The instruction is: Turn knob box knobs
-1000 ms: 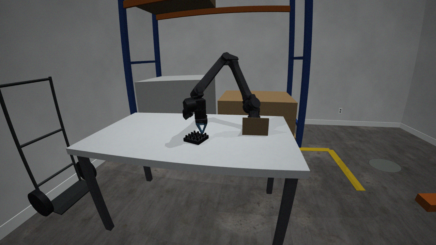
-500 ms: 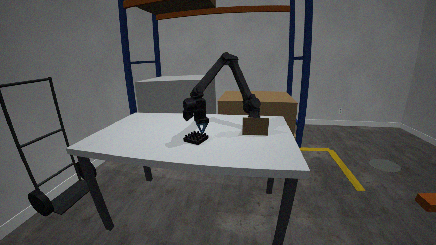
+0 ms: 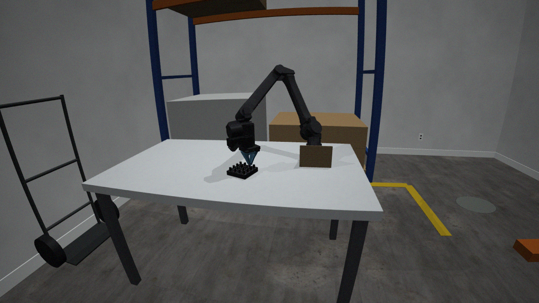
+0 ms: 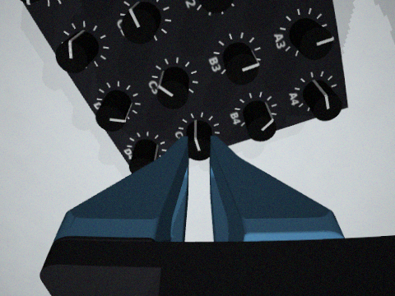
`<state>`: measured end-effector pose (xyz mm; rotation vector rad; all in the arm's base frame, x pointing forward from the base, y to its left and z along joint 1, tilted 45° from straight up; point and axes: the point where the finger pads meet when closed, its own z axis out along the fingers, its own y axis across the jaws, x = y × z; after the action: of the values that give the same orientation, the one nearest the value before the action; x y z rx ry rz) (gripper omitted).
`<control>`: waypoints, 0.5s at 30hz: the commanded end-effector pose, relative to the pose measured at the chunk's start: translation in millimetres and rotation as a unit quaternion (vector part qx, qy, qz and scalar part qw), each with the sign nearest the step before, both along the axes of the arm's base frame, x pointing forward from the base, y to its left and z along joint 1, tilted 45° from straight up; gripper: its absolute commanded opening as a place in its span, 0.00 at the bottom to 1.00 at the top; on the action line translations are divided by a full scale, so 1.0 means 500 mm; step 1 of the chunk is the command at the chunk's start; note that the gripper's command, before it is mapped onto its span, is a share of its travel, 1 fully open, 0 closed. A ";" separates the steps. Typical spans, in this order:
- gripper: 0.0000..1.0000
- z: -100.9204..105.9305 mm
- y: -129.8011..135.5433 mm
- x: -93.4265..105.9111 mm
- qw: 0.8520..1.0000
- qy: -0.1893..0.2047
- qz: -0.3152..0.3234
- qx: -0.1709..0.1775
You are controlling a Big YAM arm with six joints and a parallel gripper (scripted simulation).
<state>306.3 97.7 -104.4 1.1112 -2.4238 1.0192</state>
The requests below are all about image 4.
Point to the black knob box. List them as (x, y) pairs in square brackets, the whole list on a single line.
[(188, 45)]

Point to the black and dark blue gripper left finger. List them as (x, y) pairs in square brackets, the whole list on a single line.
[(149, 203)]

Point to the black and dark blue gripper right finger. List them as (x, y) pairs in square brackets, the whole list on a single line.
[(259, 207)]

